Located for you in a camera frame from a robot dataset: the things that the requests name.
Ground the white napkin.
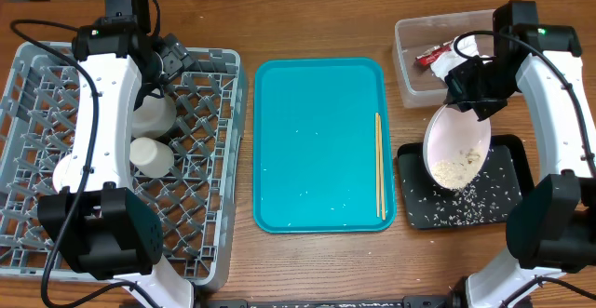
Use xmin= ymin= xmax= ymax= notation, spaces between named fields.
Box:
xmin=430 ymin=36 xmax=479 ymax=81

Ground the black plastic tray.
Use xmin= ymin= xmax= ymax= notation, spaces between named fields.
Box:
xmin=396 ymin=135 xmax=534 ymax=230

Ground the grey plastic dish rack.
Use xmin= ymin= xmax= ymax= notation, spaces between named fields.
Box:
xmin=1 ymin=42 xmax=248 ymax=290

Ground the red sauce packet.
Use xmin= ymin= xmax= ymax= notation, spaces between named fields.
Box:
xmin=414 ymin=41 xmax=453 ymax=68

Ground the clear plastic waste bin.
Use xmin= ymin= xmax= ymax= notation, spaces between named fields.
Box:
xmin=392 ymin=9 xmax=493 ymax=108

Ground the white paper cup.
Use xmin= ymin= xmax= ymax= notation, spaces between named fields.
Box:
xmin=129 ymin=137 xmax=174 ymax=179

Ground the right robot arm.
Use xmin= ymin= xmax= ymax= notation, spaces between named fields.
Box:
xmin=445 ymin=0 xmax=595 ymax=307

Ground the grey round bowl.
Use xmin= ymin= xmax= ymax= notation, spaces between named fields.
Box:
xmin=131 ymin=95 xmax=177 ymax=139

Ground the pile of rice grains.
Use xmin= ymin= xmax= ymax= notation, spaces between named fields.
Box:
xmin=398 ymin=146 xmax=522 ymax=230

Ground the small white round plate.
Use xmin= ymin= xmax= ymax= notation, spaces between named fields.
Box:
xmin=52 ymin=154 xmax=71 ymax=193

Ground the teal plastic serving tray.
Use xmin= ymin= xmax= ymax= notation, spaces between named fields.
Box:
xmin=252 ymin=57 xmax=397 ymax=234

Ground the large white plate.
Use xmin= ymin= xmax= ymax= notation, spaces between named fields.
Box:
xmin=423 ymin=105 xmax=492 ymax=190

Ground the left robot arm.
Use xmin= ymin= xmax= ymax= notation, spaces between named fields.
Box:
xmin=37 ymin=0 xmax=194 ymax=307

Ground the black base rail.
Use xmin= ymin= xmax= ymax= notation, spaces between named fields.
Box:
xmin=196 ymin=295 xmax=467 ymax=308

